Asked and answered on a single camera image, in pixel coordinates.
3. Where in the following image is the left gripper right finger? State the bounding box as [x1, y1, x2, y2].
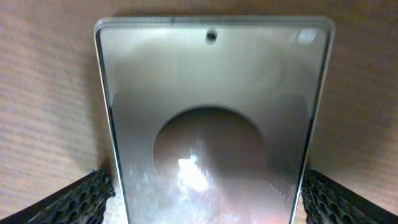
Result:
[300, 170, 397, 224]

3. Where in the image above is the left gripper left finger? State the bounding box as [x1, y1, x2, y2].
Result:
[1, 169, 116, 224]

